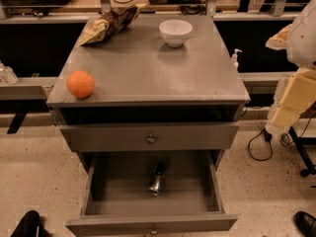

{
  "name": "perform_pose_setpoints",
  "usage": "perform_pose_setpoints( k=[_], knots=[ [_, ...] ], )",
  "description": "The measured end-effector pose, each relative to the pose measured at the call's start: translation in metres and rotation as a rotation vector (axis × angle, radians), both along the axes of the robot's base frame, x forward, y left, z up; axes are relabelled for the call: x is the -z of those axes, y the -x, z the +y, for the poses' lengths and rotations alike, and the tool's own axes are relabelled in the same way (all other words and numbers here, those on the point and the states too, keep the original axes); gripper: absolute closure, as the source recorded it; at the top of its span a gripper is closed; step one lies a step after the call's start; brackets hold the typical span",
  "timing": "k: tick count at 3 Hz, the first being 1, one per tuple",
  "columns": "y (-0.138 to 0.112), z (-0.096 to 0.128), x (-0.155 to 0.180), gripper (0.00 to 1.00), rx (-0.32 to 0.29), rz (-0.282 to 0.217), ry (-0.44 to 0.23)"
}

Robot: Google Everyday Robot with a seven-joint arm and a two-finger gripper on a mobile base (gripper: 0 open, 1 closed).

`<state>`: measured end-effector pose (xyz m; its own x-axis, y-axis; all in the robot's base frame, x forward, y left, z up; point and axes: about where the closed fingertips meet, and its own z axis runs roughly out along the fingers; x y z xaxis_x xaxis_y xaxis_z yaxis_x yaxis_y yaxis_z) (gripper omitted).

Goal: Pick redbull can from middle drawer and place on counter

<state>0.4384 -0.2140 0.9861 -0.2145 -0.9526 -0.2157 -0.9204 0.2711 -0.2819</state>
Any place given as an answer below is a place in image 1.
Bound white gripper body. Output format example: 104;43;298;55
266;68;316;135

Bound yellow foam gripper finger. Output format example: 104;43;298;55
266;24;291;50

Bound silver redbull can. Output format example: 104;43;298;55
148;162;166;196

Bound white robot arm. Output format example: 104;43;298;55
266;0;316;134

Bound grey wooden drawer cabinet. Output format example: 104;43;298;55
47;15;250;167

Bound grey top drawer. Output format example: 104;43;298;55
61;121;239;152

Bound open grey middle drawer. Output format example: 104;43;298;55
66;151;237;237

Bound white pump bottle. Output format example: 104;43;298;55
231;48;243;70

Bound black stand leg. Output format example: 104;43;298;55
289;127;316;177

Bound white ceramic bowl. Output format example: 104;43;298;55
159;20;193;47

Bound black shoe right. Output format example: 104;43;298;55
294;211;316;237

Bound black shoe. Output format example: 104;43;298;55
10;210;46;237
294;211;316;237

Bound crumpled chip bag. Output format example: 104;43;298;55
77;4;147;45

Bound orange fruit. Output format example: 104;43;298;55
66;70;95;99

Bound black shoe left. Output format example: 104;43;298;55
10;210;46;237

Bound black cable on floor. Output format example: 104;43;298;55
247;127;275;162

